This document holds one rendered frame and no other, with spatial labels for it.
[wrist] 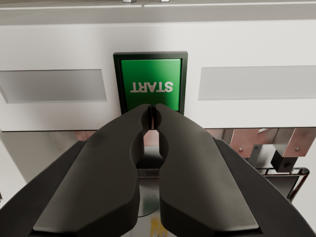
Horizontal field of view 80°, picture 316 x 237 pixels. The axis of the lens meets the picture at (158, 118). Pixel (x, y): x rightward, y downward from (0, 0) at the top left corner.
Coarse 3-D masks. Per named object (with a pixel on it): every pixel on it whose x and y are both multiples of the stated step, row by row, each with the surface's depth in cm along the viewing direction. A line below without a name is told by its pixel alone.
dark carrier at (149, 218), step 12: (144, 180) 32; (156, 180) 32; (276, 180) 32; (288, 180) 32; (144, 192) 33; (156, 192) 33; (288, 192) 33; (144, 204) 35; (156, 204) 35; (144, 216) 37; (156, 216) 37; (144, 228) 40; (156, 228) 40
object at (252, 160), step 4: (260, 144) 34; (256, 148) 34; (260, 148) 34; (252, 152) 35; (256, 152) 35; (252, 156) 35; (256, 156) 35; (248, 160) 36; (252, 160) 36; (256, 160) 36; (252, 164) 37
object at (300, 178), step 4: (308, 172) 30; (300, 176) 31; (304, 176) 31; (296, 180) 32; (300, 180) 31; (304, 180) 31; (296, 184) 32; (300, 184) 32; (292, 188) 33; (296, 188) 32; (292, 192) 33; (296, 192) 33; (288, 196) 34; (292, 196) 34; (292, 200) 34
